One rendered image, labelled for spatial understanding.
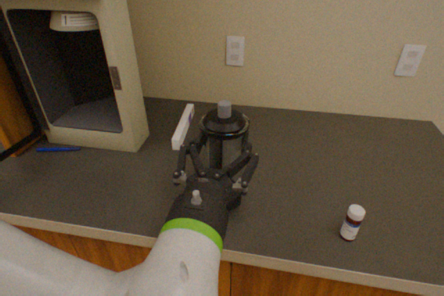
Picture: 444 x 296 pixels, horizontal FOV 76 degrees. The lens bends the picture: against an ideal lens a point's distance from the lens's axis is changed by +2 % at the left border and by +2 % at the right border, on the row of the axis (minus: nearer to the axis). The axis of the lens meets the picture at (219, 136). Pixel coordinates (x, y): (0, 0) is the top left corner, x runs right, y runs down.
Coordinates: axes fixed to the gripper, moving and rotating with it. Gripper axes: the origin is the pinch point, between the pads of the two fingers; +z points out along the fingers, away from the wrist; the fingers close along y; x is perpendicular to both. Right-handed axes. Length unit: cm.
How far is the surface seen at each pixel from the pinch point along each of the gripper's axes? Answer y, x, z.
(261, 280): -12.0, 35.9, -9.2
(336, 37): -30, -8, 61
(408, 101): -62, 14, 61
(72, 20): 44, -19, 20
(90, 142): 48, 19, 17
